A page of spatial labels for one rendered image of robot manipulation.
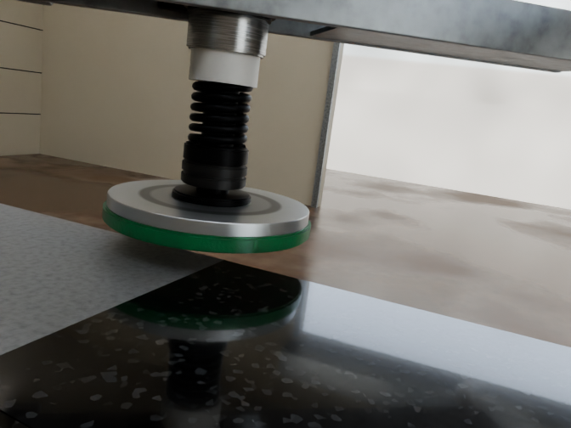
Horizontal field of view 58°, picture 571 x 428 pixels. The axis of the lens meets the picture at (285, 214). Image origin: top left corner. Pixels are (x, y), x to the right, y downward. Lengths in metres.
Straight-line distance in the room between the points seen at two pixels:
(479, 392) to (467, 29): 0.36
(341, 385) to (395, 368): 0.05
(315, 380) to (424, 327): 0.14
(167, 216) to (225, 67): 0.16
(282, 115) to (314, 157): 0.56
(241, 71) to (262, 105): 4.95
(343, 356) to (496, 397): 0.10
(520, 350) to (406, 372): 0.12
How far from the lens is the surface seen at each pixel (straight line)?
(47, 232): 0.60
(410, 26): 0.54
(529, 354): 0.45
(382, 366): 0.37
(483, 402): 0.36
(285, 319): 0.41
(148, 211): 0.47
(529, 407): 0.37
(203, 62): 0.52
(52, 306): 0.42
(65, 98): 6.89
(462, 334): 0.46
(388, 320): 0.45
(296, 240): 0.50
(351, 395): 0.33
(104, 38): 6.55
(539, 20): 0.63
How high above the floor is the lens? 0.99
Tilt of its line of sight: 12 degrees down
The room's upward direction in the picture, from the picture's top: 7 degrees clockwise
